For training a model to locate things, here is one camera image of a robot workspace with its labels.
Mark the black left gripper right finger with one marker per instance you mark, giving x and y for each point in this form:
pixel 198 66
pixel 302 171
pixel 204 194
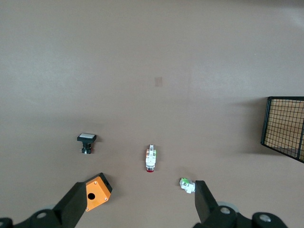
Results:
pixel 203 202

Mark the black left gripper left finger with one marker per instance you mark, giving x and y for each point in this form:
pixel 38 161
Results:
pixel 71 204

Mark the red push button switch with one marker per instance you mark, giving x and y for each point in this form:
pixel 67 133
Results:
pixel 151 159

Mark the black rectangular white-top push button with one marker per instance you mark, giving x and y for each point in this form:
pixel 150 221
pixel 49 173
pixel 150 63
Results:
pixel 86 137

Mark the small green white connector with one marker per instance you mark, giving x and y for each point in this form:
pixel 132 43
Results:
pixel 186 185

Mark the orange box with round hole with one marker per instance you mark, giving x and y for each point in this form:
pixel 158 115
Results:
pixel 99 188

